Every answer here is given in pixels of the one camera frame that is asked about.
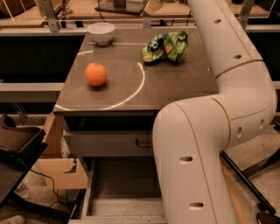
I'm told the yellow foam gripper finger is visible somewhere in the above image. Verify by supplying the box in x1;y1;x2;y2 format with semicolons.
144;0;163;15

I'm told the green rice chip bag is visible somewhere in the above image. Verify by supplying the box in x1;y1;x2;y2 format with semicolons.
142;31;188;62

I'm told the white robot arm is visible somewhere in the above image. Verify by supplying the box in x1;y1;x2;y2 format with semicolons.
152;0;277;224

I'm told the grey drawer cabinet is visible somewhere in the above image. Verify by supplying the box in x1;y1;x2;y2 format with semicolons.
52;26;220;224

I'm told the closed grey middle drawer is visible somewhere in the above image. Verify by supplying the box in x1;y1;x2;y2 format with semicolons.
63;130;153;157

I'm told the open grey bottom drawer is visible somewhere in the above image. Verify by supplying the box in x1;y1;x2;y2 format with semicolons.
69;157;167;224

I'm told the black monitor base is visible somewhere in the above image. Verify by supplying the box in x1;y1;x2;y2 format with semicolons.
95;0;143;15

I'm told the white ceramic bowl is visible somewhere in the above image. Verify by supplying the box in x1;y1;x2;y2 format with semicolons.
87;22;115;45

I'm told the orange fruit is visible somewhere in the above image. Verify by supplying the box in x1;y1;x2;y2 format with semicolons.
85;63;108;87

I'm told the cardboard box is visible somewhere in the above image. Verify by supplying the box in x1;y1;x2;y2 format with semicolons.
38;113;88;190

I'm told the black stand leg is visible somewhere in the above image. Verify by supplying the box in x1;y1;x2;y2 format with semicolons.
220;149;280;224

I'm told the black floor cable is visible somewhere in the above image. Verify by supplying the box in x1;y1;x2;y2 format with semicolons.
29;167;77;208

